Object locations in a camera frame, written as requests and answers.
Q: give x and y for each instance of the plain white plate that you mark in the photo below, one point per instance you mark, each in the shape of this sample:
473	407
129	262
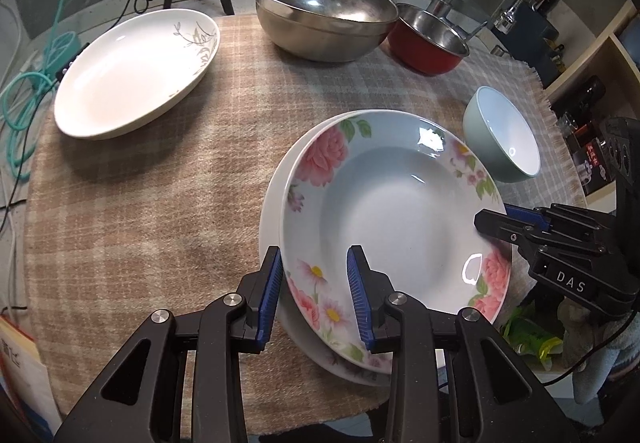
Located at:
270	223

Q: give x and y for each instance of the floral print plate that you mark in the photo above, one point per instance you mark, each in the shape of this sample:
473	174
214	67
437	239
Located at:
400	203

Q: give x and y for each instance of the oval white leaf-print plate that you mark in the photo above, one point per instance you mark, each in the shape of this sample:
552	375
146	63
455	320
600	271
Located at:
130	78

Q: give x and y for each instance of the person's right forearm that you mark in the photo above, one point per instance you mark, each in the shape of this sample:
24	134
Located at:
600	358

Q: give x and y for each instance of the red-edged paper box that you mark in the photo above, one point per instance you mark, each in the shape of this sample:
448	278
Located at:
22	373

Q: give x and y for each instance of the dark blue container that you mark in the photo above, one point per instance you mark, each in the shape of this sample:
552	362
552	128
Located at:
532	25

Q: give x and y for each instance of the light green bowl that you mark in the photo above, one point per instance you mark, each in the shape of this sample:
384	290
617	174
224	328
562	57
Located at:
505	138

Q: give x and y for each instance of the red pot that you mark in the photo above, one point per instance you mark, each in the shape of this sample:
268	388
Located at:
425	48

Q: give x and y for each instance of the beige plaid cloth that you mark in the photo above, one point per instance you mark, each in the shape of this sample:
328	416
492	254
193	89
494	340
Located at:
175	203

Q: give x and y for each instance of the wooden shelf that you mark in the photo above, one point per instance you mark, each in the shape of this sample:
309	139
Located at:
600	48

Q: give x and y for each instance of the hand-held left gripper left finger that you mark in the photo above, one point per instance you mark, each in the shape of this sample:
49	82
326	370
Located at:
267	293

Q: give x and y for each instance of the black power strip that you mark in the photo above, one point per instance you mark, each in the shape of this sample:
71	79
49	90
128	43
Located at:
70	60

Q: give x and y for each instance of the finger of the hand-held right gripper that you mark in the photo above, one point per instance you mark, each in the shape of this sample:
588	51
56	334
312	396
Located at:
525	215
500	225

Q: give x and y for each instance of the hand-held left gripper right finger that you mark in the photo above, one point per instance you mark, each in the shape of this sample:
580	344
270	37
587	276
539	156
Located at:
357	293

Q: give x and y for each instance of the dark glass bottle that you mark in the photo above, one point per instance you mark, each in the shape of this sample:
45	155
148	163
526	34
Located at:
585	93

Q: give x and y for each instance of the large stainless steel bowl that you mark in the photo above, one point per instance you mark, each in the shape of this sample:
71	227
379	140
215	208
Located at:
320	18

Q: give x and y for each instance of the red printed box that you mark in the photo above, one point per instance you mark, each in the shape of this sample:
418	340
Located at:
597	163

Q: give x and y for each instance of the green plastic packet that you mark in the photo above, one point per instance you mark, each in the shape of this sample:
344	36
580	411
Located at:
530	338

